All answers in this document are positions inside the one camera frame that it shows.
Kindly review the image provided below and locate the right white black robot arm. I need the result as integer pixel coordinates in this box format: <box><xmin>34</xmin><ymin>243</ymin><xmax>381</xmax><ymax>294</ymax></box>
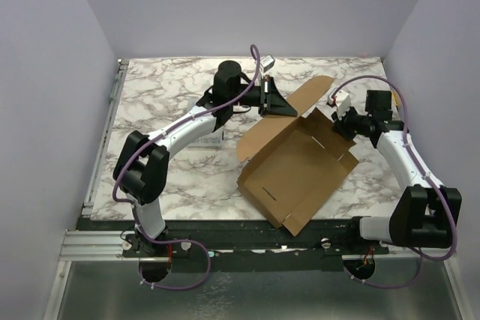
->
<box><xmin>328</xmin><ymin>90</ymin><xmax>462</xmax><ymax>253</ymax></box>

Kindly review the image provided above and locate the brown cardboard box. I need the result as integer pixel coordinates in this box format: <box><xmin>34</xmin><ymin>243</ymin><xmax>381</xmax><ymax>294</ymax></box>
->
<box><xmin>236</xmin><ymin>76</ymin><xmax>358</xmax><ymax>236</ymax></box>

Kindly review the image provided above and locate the clear plastic screw organizer box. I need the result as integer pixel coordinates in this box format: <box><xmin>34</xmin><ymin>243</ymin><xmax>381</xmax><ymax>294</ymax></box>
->
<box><xmin>188</xmin><ymin>129</ymin><xmax>224</xmax><ymax>149</ymax></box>

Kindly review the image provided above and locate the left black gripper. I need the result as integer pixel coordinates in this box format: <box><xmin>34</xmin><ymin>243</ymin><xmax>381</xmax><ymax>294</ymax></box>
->
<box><xmin>229</xmin><ymin>75</ymin><xmax>298</xmax><ymax>118</ymax></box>

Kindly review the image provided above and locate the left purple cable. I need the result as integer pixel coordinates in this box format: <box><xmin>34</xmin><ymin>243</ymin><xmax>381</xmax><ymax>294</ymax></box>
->
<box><xmin>112</xmin><ymin>44</ymin><xmax>262</xmax><ymax>292</ymax></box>

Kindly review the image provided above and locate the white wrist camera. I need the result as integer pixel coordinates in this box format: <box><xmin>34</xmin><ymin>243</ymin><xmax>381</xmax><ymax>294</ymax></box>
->
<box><xmin>259</xmin><ymin>55</ymin><xmax>275</xmax><ymax>73</ymax></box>
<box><xmin>327</xmin><ymin>89</ymin><xmax>351</xmax><ymax>119</ymax></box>

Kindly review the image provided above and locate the aluminium extrusion frame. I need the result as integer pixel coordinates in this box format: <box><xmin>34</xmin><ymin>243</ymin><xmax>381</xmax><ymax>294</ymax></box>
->
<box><xmin>43</xmin><ymin>58</ymin><xmax>130</xmax><ymax>319</ymax></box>

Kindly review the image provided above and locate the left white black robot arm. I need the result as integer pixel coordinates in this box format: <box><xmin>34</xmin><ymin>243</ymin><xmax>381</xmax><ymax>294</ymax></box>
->
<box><xmin>113</xmin><ymin>55</ymin><xmax>298</xmax><ymax>256</ymax></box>

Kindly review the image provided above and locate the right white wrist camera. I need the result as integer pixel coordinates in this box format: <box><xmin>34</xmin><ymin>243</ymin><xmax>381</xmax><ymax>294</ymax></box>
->
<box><xmin>327</xmin><ymin>89</ymin><xmax>351</xmax><ymax>119</ymax></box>

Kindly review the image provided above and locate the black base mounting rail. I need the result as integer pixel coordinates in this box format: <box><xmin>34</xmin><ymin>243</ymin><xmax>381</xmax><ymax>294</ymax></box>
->
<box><xmin>123</xmin><ymin>218</ymin><xmax>391</xmax><ymax>274</ymax></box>

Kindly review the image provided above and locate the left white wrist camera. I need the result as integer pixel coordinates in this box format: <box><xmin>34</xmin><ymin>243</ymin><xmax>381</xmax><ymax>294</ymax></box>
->
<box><xmin>259</xmin><ymin>55</ymin><xmax>275</xmax><ymax>73</ymax></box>

